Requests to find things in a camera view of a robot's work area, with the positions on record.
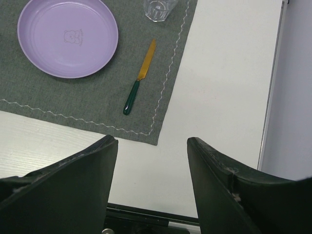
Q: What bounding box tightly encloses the clear drinking glass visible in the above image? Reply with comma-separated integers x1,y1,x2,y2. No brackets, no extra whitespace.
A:
143,0,178,22

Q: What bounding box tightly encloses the purple plate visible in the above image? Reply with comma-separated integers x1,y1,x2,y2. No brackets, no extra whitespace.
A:
17,0,118,79

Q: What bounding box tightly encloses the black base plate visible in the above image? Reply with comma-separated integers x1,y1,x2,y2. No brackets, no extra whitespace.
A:
102,203,201,234

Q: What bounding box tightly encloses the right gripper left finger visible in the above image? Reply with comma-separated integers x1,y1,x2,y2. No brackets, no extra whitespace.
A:
0,135,118,234

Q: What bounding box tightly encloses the grey cloth napkin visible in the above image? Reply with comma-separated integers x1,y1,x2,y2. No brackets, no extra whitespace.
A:
0,0,197,145

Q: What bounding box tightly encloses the green handled knife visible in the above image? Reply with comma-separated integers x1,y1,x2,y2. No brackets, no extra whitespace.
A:
123,39,156,116

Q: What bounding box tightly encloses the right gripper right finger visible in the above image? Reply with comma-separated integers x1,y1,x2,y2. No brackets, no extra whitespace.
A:
187,137,312,234

